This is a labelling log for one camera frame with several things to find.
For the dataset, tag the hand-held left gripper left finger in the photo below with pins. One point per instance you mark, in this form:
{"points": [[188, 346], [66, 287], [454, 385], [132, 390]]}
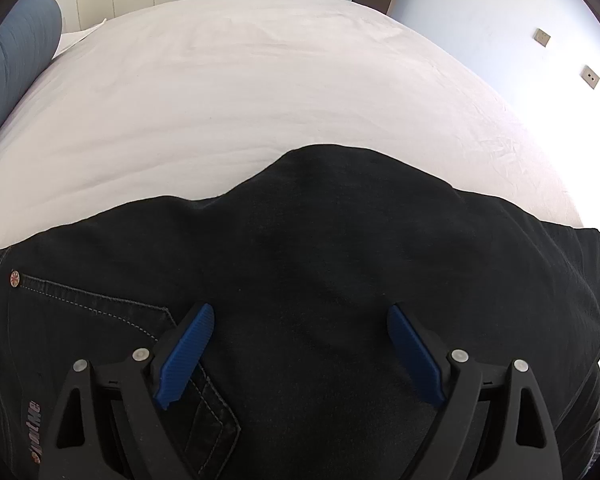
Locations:
{"points": [[185, 355]]}

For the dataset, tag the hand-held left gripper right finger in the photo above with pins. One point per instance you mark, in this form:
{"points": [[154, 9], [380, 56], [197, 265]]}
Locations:
{"points": [[414, 355]]}

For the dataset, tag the bed with white sheet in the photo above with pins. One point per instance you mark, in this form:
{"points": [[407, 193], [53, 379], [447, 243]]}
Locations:
{"points": [[255, 85]]}

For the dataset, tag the black pants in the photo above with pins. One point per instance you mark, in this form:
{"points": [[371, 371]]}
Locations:
{"points": [[305, 240]]}

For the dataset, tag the beige wall socket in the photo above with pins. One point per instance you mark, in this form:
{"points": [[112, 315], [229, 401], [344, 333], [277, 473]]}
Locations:
{"points": [[542, 36], [590, 76]]}

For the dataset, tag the blue rolled duvet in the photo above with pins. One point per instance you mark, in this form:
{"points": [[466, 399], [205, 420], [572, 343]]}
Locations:
{"points": [[15, 55]]}

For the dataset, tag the white pillow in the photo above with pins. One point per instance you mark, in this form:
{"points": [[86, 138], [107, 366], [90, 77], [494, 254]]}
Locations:
{"points": [[72, 39]]}

